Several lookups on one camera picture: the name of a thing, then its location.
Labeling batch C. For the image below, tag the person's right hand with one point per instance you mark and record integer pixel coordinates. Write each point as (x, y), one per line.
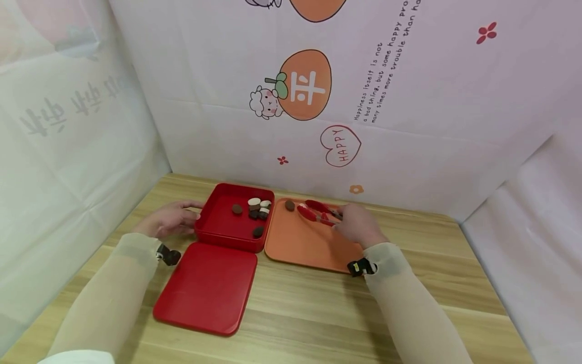
(363, 225)

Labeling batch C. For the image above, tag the person's left hand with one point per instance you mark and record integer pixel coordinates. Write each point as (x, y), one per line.
(166, 220)

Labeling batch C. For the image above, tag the person's left fingers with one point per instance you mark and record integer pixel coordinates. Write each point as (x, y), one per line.
(191, 222)

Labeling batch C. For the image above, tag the person's left thumb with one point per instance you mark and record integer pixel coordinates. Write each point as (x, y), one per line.
(192, 205)

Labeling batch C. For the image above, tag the person's right fingers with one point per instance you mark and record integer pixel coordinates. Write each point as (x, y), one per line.
(344, 220)

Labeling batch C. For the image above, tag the red square tin box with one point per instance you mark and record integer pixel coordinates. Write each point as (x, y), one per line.
(220, 227)

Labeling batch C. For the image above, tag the red food tongs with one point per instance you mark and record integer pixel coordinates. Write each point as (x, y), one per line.
(308, 213)

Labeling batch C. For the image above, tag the person's left forearm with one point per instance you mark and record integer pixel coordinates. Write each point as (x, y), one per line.
(109, 298)

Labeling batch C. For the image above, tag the person's right forearm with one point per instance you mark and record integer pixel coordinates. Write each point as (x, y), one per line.
(411, 308)

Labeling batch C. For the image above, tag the black wrist band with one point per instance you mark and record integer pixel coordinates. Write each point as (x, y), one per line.
(169, 256)
(361, 267)

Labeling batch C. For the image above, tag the orange rectangular tray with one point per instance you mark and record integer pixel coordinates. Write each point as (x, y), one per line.
(300, 242)

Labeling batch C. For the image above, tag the brown oval cookie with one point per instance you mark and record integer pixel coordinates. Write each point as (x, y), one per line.
(289, 205)

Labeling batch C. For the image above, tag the pile of mixed cookies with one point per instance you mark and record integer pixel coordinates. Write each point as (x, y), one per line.
(257, 208)

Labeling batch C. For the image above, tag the red square tin lid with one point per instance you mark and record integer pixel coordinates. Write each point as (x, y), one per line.
(207, 288)

